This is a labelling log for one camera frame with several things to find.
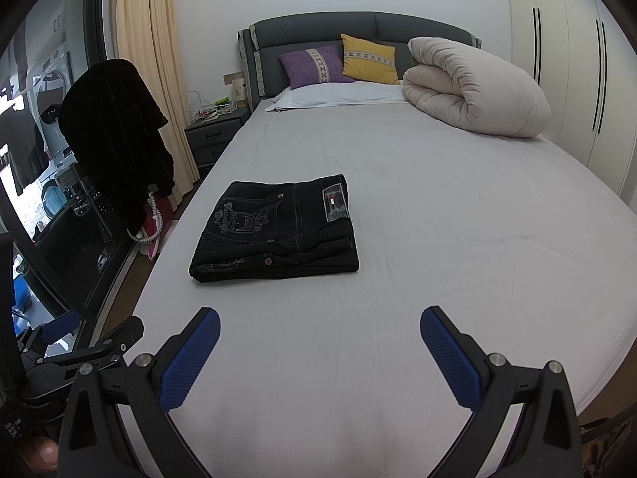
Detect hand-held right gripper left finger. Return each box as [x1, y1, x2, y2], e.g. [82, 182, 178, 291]
[57, 307, 221, 478]

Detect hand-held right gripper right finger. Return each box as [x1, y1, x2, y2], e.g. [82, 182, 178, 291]
[420, 305, 583, 478]

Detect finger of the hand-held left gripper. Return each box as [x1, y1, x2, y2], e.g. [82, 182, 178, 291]
[20, 311, 85, 355]
[37, 315, 145, 368]

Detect black denim pants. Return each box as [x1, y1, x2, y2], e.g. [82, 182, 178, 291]
[189, 174, 360, 284]

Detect pink and white bag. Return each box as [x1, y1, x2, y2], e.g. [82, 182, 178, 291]
[127, 193, 176, 260]

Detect bed with white sheet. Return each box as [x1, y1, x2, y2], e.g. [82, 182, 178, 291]
[117, 104, 637, 478]

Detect brown paper bag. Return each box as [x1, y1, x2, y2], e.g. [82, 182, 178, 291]
[580, 415, 623, 478]

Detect hanging black coat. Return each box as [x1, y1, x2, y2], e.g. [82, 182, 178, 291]
[59, 59, 175, 231]

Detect glass sliding door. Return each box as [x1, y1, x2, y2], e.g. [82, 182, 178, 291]
[0, 0, 146, 342]

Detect grey nightstand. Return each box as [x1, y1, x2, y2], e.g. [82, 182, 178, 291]
[184, 107, 251, 170]

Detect folded beige duvet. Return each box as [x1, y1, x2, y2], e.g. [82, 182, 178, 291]
[402, 36, 552, 139]

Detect beige curtain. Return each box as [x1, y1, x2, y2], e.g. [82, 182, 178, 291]
[110, 0, 201, 208]

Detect white pillow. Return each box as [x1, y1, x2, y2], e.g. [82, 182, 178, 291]
[264, 82, 414, 112]

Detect yellow cushion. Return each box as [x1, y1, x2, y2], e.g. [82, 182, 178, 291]
[341, 34, 400, 84]

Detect purple cushion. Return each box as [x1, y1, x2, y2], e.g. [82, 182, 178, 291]
[279, 45, 356, 90]

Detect white wardrobe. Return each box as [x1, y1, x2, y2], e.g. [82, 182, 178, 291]
[502, 0, 637, 200]

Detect grey padded headboard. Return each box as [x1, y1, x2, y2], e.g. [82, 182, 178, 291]
[238, 11, 483, 111]

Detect white wire basket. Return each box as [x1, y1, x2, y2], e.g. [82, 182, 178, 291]
[199, 97, 236, 120]

